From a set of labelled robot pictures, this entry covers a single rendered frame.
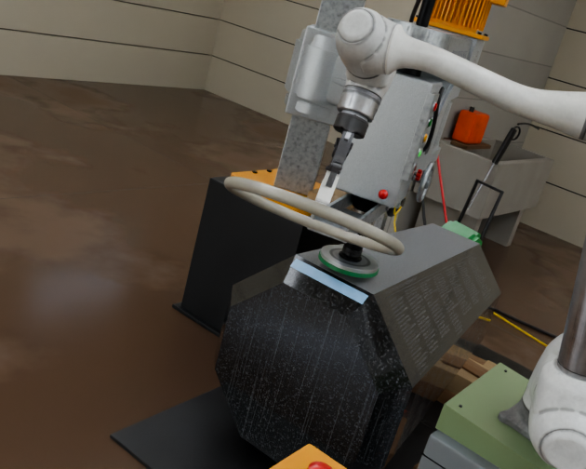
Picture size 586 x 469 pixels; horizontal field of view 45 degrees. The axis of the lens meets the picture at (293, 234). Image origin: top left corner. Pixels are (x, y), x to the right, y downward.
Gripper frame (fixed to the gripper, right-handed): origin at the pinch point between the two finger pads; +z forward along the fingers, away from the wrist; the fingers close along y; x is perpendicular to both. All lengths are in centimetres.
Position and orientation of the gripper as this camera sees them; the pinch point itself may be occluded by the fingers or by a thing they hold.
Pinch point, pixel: (322, 200)
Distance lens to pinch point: 160.8
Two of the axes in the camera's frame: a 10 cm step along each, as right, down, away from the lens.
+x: -9.3, -3.6, 0.0
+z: -3.6, 9.3, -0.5
